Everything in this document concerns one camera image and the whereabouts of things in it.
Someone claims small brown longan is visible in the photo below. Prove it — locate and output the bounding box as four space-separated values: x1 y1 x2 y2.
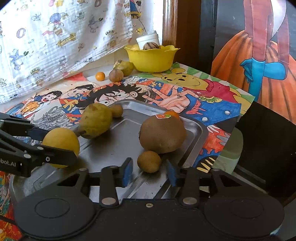
137 151 162 173

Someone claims yellow lemon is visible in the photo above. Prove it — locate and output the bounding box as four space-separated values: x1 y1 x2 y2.
42 128 80 157

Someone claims large brown kiwi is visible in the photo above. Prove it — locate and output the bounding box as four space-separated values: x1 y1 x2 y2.
139 114 187 154

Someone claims green-yellow blemished pear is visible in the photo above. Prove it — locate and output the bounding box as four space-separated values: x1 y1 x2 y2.
78 103 112 139

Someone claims small orange kumquat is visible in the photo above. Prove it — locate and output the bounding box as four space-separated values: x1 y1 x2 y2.
164 110 180 119
95 72 105 81

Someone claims brown round sapodilla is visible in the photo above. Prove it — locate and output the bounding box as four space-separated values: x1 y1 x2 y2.
108 69 124 82

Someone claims yellow-green mango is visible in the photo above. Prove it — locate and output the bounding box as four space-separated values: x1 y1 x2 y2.
116 61 134 77

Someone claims striped pepino melon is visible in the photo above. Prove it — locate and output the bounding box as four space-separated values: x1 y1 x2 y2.
113 60 123 69

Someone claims metal baking tray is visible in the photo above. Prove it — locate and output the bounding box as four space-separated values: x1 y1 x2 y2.
9 99 209 208

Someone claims pale green stool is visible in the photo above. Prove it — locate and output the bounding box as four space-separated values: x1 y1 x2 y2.
213 128 243 174

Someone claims colourful cartoon drawings mat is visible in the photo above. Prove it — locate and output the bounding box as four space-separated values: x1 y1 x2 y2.
0 62 256 241

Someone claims dark wooden door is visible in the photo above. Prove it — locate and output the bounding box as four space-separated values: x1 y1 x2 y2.
163 1 295 205

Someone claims white printed cloth curtain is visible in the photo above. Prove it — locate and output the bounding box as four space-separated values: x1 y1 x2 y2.
1 1 146 103

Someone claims yellow plastic bowl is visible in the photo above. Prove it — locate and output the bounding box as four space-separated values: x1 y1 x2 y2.
125 44 179 73

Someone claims striped melon in bowl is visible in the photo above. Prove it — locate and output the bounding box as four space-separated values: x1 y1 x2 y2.
143 42 159 50

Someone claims white plastic jar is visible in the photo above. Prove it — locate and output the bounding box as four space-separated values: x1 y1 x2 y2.
136 31 159 50

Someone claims girl poster on door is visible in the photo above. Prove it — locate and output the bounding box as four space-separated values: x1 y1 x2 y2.
211 1 295 123

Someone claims yellow flower twig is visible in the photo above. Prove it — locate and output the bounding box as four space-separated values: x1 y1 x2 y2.
136 18 147 36

